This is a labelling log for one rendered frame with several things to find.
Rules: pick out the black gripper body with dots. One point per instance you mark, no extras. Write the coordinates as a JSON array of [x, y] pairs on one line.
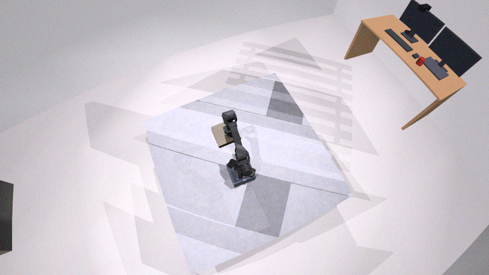
[[232, 163]]

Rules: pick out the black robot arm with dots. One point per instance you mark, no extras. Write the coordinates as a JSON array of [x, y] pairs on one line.
[[241, 153]]

